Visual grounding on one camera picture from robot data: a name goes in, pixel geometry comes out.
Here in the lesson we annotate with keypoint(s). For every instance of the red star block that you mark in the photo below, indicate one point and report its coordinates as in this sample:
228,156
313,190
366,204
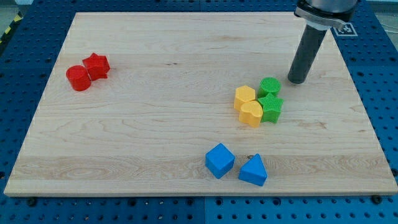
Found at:
97,66

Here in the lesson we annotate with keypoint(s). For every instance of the green cylinder block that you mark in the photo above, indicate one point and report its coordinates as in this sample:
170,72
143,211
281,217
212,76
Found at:
269,85

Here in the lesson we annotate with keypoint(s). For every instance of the yellow heart block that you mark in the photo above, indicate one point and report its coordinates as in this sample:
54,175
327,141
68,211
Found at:
251,113

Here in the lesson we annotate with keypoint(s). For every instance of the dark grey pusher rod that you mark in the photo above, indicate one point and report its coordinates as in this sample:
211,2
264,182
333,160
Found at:
308,47

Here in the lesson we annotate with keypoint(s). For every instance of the yellow hexagon block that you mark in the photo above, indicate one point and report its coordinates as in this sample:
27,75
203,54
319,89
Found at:
243,94

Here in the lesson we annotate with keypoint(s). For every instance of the green star block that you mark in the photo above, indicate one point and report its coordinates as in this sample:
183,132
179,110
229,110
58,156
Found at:
271,106

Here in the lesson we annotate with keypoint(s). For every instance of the blue cube block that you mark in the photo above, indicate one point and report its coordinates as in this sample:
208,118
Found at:
219,160

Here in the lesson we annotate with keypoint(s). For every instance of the wooden board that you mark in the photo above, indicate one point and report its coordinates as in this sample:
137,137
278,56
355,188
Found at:
169,99

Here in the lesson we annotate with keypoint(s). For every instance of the blue triangle block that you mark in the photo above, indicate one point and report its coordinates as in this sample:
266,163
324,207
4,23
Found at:
254,171

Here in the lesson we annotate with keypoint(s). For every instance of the white fiducial marker tag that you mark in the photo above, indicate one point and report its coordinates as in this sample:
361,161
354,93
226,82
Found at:
347,30

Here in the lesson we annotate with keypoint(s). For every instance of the red cylinder block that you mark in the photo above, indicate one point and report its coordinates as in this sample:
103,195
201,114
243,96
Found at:
78,78

